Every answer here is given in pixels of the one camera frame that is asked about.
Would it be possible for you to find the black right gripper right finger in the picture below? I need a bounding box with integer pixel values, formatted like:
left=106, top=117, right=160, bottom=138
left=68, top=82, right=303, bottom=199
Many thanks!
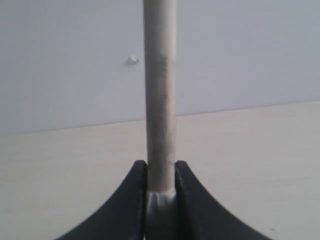
left=175, top=160, right=269, bottom=240

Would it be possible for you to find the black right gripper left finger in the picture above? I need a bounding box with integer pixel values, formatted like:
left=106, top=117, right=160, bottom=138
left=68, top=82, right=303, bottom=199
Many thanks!
left=59, top=160, right=147, bottom=240

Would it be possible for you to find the white wooden paint brush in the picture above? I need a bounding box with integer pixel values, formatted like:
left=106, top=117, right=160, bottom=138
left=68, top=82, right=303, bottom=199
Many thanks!
left=143, top=0, right=178, bottom=240

